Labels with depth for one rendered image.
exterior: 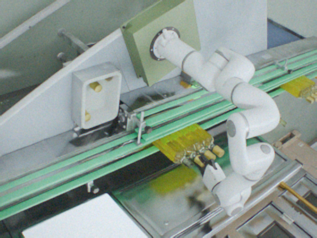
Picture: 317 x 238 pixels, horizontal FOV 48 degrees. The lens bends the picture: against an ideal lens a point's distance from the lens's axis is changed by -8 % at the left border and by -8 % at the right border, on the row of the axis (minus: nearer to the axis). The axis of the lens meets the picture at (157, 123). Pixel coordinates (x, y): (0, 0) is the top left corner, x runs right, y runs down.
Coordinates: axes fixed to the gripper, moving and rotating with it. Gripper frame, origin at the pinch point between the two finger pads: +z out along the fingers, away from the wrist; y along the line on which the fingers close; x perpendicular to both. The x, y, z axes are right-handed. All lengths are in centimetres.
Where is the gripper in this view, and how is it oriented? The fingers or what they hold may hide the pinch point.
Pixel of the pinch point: (202, 162)
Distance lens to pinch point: 162.4
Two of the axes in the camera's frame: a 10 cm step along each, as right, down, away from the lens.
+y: 1.4, -7.9, -6.0
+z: -4.0, -6.0, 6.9
